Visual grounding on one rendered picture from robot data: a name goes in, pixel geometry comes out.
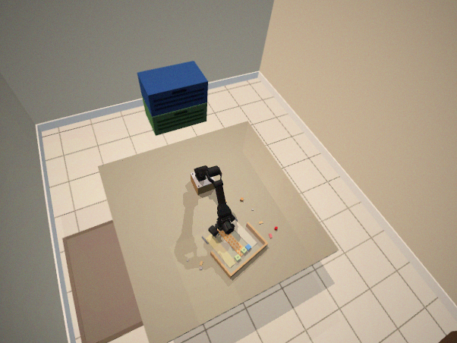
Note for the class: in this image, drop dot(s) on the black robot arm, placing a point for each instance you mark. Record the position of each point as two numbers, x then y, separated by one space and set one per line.
224 213

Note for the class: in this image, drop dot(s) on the orange polka-dotted strip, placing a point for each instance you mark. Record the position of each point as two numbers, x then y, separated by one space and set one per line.
222 233

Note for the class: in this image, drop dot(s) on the pale yellow flat strip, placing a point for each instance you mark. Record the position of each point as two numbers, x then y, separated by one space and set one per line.
212 241

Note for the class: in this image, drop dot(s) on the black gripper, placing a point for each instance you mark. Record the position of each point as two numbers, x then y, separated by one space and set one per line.
213 229

